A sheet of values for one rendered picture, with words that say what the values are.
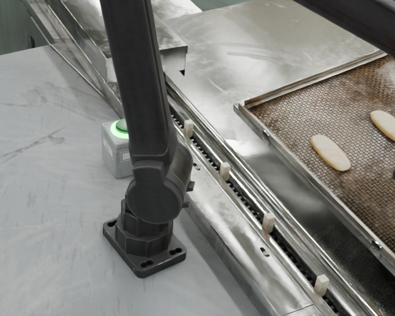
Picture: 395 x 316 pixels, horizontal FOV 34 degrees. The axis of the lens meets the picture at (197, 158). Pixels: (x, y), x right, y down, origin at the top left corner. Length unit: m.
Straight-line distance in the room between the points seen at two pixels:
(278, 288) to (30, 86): 0.73
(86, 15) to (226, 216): 0.64
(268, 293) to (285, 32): 0.93
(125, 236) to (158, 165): 0.15
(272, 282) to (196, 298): 0.11
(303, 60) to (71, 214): 0.75
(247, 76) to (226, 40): 0.18
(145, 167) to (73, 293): 0.22
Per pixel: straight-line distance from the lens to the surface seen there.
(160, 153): 0.84
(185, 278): 0.95
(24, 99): 1.34
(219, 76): 1.44
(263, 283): 0.90
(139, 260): 0.95
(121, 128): 1.09
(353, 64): 1.32
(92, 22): 1.42
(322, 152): 1.09
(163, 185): 0.85
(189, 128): 1.18
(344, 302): 0.92
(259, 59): 1.53
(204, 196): 1.02
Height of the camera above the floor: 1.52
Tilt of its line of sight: 36 degrees down
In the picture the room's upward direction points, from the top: 5 degrees clockwise
